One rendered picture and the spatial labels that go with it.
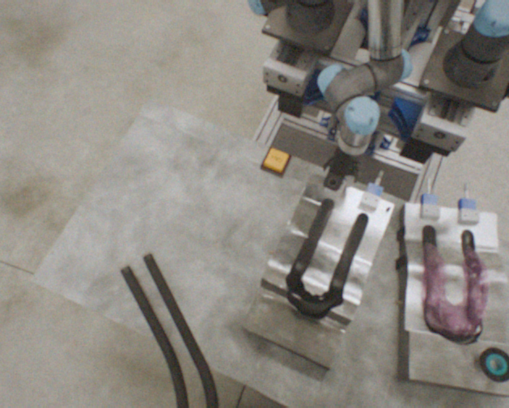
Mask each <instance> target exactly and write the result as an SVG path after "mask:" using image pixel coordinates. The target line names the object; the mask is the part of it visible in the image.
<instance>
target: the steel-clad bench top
mask: <svg viewBox="0 0 509 408"><path fill-rule="evenodd" d="M269 148H270V147H269V146H267V145H265V144H263V143H261V142H257V141H254V140H252V139H250V138H246V137H244V136H243V135H241V134H237V133H235V132H232V131H230V130H226V129H224V128H222V127H219V125H215V124H213V123H210V122H208V121H204V120H202V119H200V118H197V117H195V116H194V115H191V114H189V113H185V112H182V111H180V110H177V108H173V107H172V106H168V105H166V104H163V103H160V102H158V101H157V100H154V99H151V98H148V99H147V101H146V103H145V105H144V106H143V108H141V110H140V113H139V114H138V115H137V117H136V118H135V120H134V123H132V125H131V126H130V127H129V129H128V130H127V133H126V135H125V137H124V138H122V140H121V142H120V144H119V145H118V147H117V149H116V150H115V152H114V154H112V156H111V157H110V159H109V160H108V163H107V164H106V166H105V167H104V168H103V169H102V172H101V173H100V175H99V176H98V178H97V179H95V183H94V184H93V186H92V187H91V188H90V191H89V192H87V195H86V196H85V198H84V199H83V201H82V203H81V205H79V206H78V208H77V210H76V211H75V213H74V215H72V217H71V219H70V221H69V222H68V224H67V225H66V227H65V228H64V230H63V231H62V233H61V235H60V237H59V238H57V240H56V242H55V243H54V246H53V247H52V248H51V249H50V250H49V252H48V255H47V257H45V259H44V260H43V262H42V263H41V265H40V266H39V267H38V269H37V271H36V272H35V274H34V275H33V276H32V279H31V280H30V281H31V282H33V283H36V284H38V285H41V286H43V287H44V288H46V289H49V290H50V291H53V292H56V293H58V294H59V295H63V296H65V297H66V298H67V299H68V300H72V301H74V302H75V303H77V304H81V305H82V306H84V307H87V308H89V309H90V310H92V311H93V312H97V313H99V314H100V315H103V316H105V317H108V318H111V319H113V320H114V321H115V322H117V323H120V324H122V325H124V326H126V327H129V328H131V329H133V330H135V332H138V333H140V334H142V335H144V336H147V337H148V338H151V339H153V340H155V341H157V340H156V338H154V336H153V334H152V332H151V329H150V327H149V325H148V323H147V321H146V319H145V317H144V316H143V315H142V312H141V310H140V308H139V307H138V303H137V302H136V300H135V298H134V297H133V295H132V293H131V291H130V289H129V286H128V285H127V283H126V281H125V279H124V276H122V274H121V272H120V270H119V269H120V266H121V265H124V264H129V266H130V269H132V271H133V272H134V275H135V277H136V279H137V280H138V283H139V285H140V287H141V289H143V291H144V293H145V295H146V298H147V300H148V301H149V303H150V305H151V306H152V308H153V310H154V311H155V314H156V316H157V318H158V320H159V322H160V324H161V326H162V328H163V329H164V331H165V333H166V335H167V336H168V339H169V341H170V343H171V345H172V348H174V350H176V351H177V352H179V353H181V354H182V355H186V356H188V357H189V358H191V357H190V355H189V352H188V350H187V348H186V346H185V343H184V341H183V339H182V338H181V337H180V334H179V331H178V329H177V328H176V324H175V322H174V320H173V319H172V315H170V313H169V311H168V309H167V306H166V304H165V303H164V301H163V297H162V296H161V294H159V291H158V289H157V286H156V285H155V282H154V280H153V278H152V276H151V273H149V271H148V269H147V267H146V264H145V262H144V261H143V258H142V255H143V254H144V253H145V252H151V253H152V255H153V257H154V259H155V262H156V264H157V266H158V267H159V268H160V270H161V272H162V274H163V276H164V278H165V281H166V283H167V285H168V287H170V290H171V292H172V294H173V296H174V297H175V300H176V302H177V304H178V306H179V308H180V310H181V311H182V313H183V315H184V317H185V320H186V322H187V324H188V326H189V328H190V329H191V330H192V332H193V335H194V337H195V339H196V341H197V344H198V346H199V348H200V350H201V351H202V354H203V355H204V356H205V358H206V362H207V364H208V366H209V368H213V370H215V371H216V372H219V373H222V374H223V375H225V376H228V377H230V379H232V380H235V381H237V382H240V383H242V384H244V385H245V386H247V387H249V388H251V389H254V390H256V391H257V392H260V393H261V394H263V395H265V396H266V397H270V398H272V399H273V400H274V401H276V402H279V403H281V404H283V405H284V406H286V407H288V408H312V407H313V408H509V397H496V396H490V395H484V394H479V393H470V392H463V390H456V389H444V388H443V387H436V386H429V385H424V384H417V383H410V382H403V380H397V365H398V327H399V314H398V305H395V300H398V291H399V269H398V270H396V260H397V259H398V258H399V254H400V240H398V241H397V232H398V231H399V230H400V217H401V208H402V207H403V205H404V204H406V203H409V202H406V201H403V200H401V199H400V198H397V197H394V196H392V195H390V194H386V193H383V192H382V194H381V196H380V197H381V200H383V201H386V202H390V203H392V204H394V207H393V210H392V213H391V216H390V218H389V221H388V223H387V225H386V228H385V230H384V234H383V236H382V238H381V241H380V245H379V248H377V250H376V253H375V256H374V259H373V262H372V264H371V268H370V271H369V274H368V276H367V280H366V282H365V285H364V289H363V293H362V296H361V300H360V302H359V305H358V309H357V311H355V314H354V318H353V320H352V322H351V323H349V325H348V327H347V329H346V330H345V333H344V335H343V338H342V340H341V345H340V346H339V349H338V352H337V356H336V358H335V361H334V363H333V365H332V368H331V369H330V370H325V369H323V368H322V367H320V366H318V365H316V364H314V363H311V362H308V360H306V359H303V358H301V357H299V356H297V355H294V353H291V352H289V351H286V350H284V349H282V348H281V347H279V346H277V345H274V344H273V343H271V342H267V341H266V340H264V339H262V338H261V337H257V336H256V335H254V334H251V333H249V332H247V331H245V330H243V327H242V325H243V323H244V319H245V317H246V316H247V314H248V310H250V308H251V306H252V303H253V301H254V299H255V296H256V294H257V291H258V288H260V286H261V278H262V276H263V274H264V271H265V268H266V266H267V265H268V262H269V260H270V258H271V257H272V254H269V250H270V249H271V250H275V249H276V247H277V245H278V242H279V240H280V239H281V238H282V236H283V234H284V232H285V230H286V227H287V224H288V223H289V221H290V218H291V217H292V215H293V213H294V211H295V208H296V205H297V203H298V201H299V198H300V195H301V193H303V191H304V189H305V186H306V184H307V182H308V179H309V177H310V175H311V172H315V173H318V174H320V175H322V176H325V174H324V169H323V168H322V167H320V166H317V165H315V164H311V163H309V162H307V161H304V160H302V159H298V158H295V156H292V161H291V162H290V163H289V165H288V168H287V170H286V172H285V174H284V176H283V178H279V176H275V175H274V174H271V173H268V172H265V171H263V170H261V164H262V162H263V160H264V158H265V155H266V153H267V151H268V150H269ZM308 165H309V166H308ZM498 251H499V255H500V258H501V259H502V261H503V265H504V269H505V271H506V272H507V279H508V298H509V242H508V240H504V239H500V238H498ZM507 305H508V311H507V344H509V299H507ZM323 376H324V377H323ZM322 379H323V380H322ZM320 383H321V384H320ZM318 390H319V392H318ZM314 402H315V403H314ZM313 404H314V405H313Z"/></svg>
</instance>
